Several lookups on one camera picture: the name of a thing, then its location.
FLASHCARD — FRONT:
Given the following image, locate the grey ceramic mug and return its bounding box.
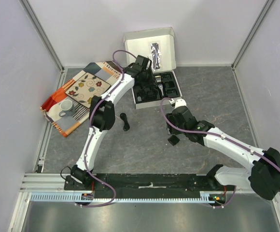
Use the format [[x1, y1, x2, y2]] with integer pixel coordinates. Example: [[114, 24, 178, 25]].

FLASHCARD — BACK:
[[59, 99, 75, 117]]

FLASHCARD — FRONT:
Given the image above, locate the white slotted cable duct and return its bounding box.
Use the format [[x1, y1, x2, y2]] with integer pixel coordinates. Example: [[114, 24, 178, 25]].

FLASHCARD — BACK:
[[30, 192, 215, 203]]

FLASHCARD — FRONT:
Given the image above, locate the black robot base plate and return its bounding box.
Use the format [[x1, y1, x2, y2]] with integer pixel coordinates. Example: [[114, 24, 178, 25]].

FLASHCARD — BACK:
[[64, 173, 236, 199]]

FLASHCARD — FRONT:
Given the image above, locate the floral square plate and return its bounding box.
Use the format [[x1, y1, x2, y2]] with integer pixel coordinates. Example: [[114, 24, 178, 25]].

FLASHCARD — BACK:
[[65, 73, 111, 108]]

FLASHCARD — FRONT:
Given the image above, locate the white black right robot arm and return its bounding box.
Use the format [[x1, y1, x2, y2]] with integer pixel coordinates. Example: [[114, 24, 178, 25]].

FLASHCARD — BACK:
[[164, 106, 280, 200]]

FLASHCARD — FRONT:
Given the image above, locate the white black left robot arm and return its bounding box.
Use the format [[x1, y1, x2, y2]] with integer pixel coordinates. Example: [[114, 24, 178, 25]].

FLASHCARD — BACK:
[[70, 55, 154, 190]]

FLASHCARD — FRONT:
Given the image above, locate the black plastic tray insert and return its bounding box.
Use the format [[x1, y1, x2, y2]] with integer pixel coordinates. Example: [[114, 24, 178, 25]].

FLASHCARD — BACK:
[[132, 72, 181, 104]]

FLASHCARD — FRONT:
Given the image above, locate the silver black hair clipper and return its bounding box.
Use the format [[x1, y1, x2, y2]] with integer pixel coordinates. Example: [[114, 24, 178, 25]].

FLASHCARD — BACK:
[[154, 75, 165, 98]]

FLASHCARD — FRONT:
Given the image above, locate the white cardboard clipper box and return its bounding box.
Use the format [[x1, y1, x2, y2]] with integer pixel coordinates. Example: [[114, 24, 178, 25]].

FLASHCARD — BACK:
[[124, 27, 182, 109]]

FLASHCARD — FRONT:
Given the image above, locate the colourful patchwork cloth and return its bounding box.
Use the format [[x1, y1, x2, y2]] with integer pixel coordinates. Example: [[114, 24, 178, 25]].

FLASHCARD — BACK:
[[40, 61, 121, 137]]

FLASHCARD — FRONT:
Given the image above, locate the black clipper guard comb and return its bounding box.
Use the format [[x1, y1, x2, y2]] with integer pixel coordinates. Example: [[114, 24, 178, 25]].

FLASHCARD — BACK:
[[168, 135, 180, 146]]

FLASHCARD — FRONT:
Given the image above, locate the black guard comb in tray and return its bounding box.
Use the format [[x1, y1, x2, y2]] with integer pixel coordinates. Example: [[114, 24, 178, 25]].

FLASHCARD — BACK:
[[146, 91, 157, 101]]

